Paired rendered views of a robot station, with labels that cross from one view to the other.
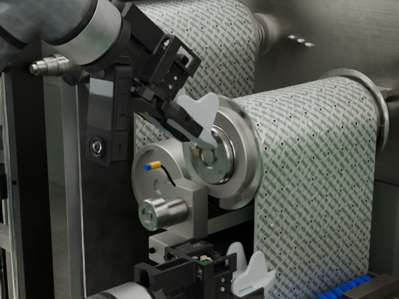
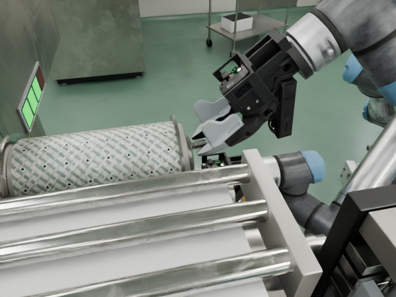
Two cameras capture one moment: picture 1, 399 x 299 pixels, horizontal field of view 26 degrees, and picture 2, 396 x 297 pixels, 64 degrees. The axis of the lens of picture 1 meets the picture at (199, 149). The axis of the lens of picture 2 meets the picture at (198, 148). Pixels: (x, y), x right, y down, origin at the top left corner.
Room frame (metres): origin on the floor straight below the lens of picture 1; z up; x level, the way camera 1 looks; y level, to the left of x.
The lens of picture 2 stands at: (1.37, 0.20, 1.61)
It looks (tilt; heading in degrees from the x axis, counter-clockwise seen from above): 40 degrees down; 210
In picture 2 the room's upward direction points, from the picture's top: straight up
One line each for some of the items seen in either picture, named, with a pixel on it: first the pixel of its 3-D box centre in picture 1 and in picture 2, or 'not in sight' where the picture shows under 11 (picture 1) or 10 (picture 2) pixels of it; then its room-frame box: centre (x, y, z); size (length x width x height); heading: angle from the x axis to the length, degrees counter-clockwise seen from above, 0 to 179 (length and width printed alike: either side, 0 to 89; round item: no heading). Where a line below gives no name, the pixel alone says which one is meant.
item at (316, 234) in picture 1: (316, 242); not in sight; (1.08, -0.16, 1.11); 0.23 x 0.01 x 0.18; 132
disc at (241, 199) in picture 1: (221, 152); (177, 157); (1.04, -0.03, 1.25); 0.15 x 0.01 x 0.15; 42
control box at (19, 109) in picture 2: not in sight; (33, 94); (0.97, -0.53, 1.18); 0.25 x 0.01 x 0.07; 42
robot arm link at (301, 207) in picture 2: not in sight; (293, 202); (0.82, 0.15, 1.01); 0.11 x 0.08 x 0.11; 73
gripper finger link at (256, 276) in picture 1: (256, 272); not in sight; (0.98, -0.07, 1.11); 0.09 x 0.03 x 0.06; 131
